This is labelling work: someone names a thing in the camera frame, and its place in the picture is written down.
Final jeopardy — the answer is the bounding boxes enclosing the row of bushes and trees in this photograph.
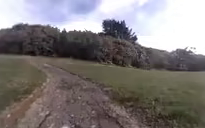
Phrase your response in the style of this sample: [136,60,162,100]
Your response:
[0,22,205,72]

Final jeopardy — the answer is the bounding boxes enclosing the tall dark tree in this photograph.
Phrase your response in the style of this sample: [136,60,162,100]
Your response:
[101,18,139,43]

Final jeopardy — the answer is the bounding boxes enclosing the brown dirt gravel track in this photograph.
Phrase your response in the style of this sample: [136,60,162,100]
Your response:
[0,61,178,128]

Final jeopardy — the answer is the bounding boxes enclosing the green grass field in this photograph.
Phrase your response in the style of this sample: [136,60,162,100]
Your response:
[33,55,205,128]
[0,53,48,118]

